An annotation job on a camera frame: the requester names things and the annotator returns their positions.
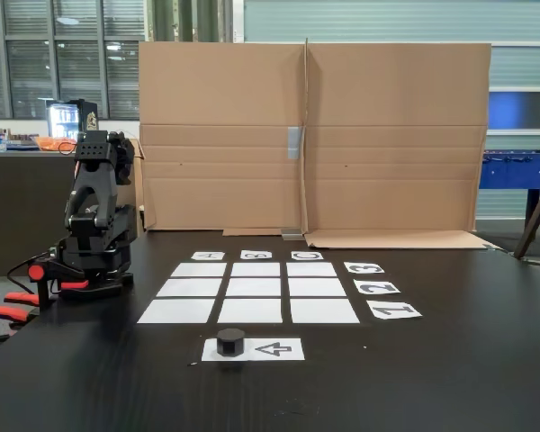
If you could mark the black octagonal token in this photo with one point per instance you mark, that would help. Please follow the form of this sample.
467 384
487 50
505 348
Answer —
228 342

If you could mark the white paper grid square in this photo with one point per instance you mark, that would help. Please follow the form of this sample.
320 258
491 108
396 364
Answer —
198 269
317 287
250 310
190 287
255 269
176 311
312 269
324 310
254 287

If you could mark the black mini fridge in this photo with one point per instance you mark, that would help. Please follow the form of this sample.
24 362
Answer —
89 123

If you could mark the orange plastic bag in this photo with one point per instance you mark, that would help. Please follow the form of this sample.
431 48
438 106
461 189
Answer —
49 143

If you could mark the brown cardboard box panel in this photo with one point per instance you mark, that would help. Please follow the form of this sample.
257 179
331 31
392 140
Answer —
396 135
220 135

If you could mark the dark counter cabinet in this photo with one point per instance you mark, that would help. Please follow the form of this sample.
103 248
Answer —
22 211

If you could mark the paper sheet letter A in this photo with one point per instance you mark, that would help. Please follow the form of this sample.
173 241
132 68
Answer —
208 256

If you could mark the orange black table clamp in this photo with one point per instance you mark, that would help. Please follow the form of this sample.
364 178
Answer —
37 272

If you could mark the paper sheet letter B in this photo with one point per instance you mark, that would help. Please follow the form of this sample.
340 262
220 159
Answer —
256 255

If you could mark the grey tape strip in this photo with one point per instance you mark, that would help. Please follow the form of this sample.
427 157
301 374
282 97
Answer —
294 143

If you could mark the grey tape piece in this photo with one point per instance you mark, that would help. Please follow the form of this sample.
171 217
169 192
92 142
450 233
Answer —
291 234

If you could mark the paper sheet letter C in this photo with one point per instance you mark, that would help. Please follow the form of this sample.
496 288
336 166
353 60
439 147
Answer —
307 255

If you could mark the white paper arrow sheet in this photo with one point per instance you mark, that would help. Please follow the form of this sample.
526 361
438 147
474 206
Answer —
274 350

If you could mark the paper sheet number 3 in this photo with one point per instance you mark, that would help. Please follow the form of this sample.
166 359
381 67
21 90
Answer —
364 267

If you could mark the paper sheet number 2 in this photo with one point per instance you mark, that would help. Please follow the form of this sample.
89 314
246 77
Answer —
376 287

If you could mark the paper sheet number 1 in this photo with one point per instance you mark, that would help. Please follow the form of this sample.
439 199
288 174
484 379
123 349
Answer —
393 310

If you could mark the blue foosball table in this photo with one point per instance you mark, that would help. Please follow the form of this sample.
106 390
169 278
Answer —
513 173

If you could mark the dark slanted wooden beam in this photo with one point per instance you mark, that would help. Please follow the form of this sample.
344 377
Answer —
537 216

